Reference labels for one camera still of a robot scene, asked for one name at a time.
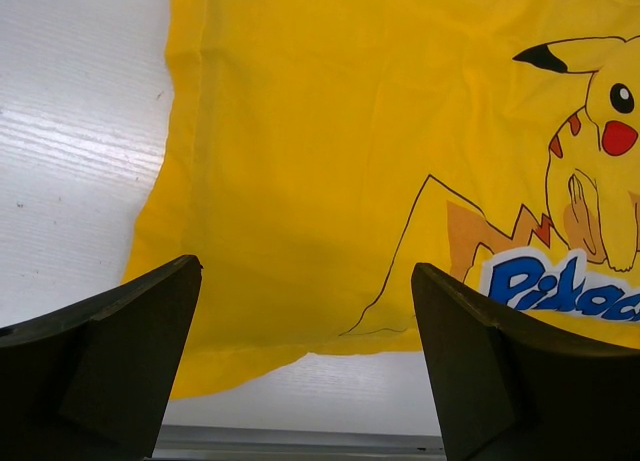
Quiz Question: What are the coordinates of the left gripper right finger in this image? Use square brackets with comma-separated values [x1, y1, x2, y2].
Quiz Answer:
[411, 264, 639, 460]

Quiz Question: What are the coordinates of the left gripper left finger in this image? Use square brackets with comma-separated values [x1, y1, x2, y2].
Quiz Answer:
[1, 255, 202, 460]

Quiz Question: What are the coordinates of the yellow pillowcase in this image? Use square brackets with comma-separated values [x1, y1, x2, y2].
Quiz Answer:
[126, 0, 639, 399]

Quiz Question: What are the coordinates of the aluminium front rail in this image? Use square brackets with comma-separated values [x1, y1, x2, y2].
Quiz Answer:
[152, 425, 446, 460]

